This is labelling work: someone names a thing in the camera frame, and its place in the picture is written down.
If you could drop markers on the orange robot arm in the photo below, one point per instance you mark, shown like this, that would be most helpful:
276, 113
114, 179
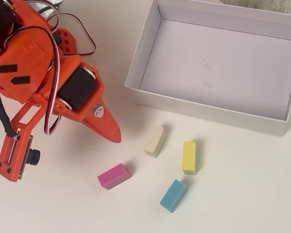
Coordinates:
34, 31

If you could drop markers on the pink foam cuboid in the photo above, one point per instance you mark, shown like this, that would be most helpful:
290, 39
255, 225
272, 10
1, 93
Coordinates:
112, 177

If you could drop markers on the orange robot base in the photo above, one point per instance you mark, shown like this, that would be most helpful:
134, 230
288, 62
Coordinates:
72, 43

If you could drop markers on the black table clamp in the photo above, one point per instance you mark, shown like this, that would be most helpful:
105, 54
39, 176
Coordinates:
56, 38

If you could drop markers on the cream foam cuboid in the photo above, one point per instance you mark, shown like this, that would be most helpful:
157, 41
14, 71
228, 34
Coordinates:
154, 142

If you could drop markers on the small cartoon face sticker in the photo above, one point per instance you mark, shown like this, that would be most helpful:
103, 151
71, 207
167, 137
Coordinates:
98, 111

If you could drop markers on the wrist camera on orange mount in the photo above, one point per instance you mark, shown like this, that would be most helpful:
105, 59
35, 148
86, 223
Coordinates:
34, 155

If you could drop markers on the orange gripper, black servo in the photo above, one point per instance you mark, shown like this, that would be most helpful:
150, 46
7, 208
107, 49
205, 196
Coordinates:
78, 88

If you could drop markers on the yellow foam cuboid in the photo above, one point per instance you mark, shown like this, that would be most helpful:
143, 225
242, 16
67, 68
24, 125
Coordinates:
188, 157

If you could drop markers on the blue foam cuboid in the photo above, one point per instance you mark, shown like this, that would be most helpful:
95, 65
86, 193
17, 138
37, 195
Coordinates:
172, 196

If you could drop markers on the white cardboard box bin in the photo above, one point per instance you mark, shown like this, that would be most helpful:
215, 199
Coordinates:
208, 60

